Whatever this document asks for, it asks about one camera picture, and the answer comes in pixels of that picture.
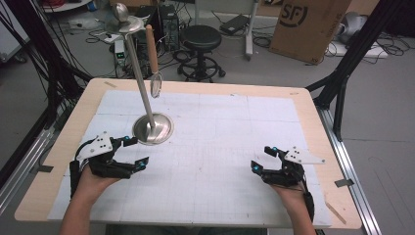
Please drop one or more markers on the grey rounded appliance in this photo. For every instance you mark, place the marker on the grey rounded appliance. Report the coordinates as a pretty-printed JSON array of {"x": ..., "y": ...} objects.
[{"x": 352, "y": 26}]

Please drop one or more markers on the light wooden table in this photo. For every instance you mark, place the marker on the light wooden table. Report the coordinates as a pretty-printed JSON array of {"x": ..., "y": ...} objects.
[{"x": 81, "y": 107}]

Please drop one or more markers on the black metal frame stand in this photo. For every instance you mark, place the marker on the black metal frame stand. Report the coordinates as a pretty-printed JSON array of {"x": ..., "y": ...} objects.
[
  {"x": 52, "y": 78},
  {"x": 339, "y": 78}
]

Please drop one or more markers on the person's left hand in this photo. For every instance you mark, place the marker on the person's left hand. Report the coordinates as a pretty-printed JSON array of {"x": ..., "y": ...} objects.
[{"x": 91, "y": 186}]

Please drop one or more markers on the white power strip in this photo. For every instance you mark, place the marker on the white power strip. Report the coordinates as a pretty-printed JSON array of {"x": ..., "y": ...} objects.
[{"x": 104, "y": 37}]

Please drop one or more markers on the black computer tower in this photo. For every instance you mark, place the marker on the black computer tower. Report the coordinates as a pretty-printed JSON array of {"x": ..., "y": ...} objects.
[{"x": 169, "y": 27}]

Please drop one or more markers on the person's right hand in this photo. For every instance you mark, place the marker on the person's right hand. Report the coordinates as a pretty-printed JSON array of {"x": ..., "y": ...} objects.
[{"x": 292, "y": 196}]

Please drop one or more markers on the large cardboard box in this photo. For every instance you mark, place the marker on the large cardboard box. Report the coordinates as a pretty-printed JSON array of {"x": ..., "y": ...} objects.
[{"x": 306, "y": 32}]

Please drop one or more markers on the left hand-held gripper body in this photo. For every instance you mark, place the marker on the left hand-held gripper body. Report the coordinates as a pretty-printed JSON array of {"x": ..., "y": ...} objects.
[{"x": 101, "y": 163}]

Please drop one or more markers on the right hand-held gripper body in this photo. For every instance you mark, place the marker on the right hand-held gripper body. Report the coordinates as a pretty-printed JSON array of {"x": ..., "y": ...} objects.
[{"x": 290, "y": 174}]

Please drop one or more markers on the white grid mat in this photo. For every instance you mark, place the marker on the white grid mat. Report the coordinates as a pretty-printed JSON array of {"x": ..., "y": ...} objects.
[{"x": 212, "y": 147}]

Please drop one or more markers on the steel utensil stand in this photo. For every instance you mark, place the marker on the steel utensil stand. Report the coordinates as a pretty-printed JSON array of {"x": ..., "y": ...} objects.
[{"x": 153, "y": 129}]

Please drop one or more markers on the flat black device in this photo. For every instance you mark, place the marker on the flat black device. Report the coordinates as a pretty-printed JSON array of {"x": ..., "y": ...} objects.
[{"x": 234, "y": 24}]

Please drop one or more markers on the white stand post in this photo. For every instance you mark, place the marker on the white stand post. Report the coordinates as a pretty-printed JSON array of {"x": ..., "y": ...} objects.
[{"x": 249, "y": 32}]

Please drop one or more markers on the white device with green light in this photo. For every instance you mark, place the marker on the white device with green light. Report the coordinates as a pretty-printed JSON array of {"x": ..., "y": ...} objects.
[{"x": 119, "y": 52}]

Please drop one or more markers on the black tape piece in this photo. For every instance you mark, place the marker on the black tape piece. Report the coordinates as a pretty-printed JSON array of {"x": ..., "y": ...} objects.
[
  {"x": 45, "y": 168},
  {"x": 344, "y": 182}
]

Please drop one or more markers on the black round stool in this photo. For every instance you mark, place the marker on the black round stool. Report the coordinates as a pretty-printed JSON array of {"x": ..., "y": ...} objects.
[{"x": 200, "y": 37}]

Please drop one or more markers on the aluminium rail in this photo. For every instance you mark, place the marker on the aluminium rail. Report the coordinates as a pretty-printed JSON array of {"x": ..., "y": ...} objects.
[
  {"x": 352, "y": 182},
  {"x": 23, "y": 166}
]

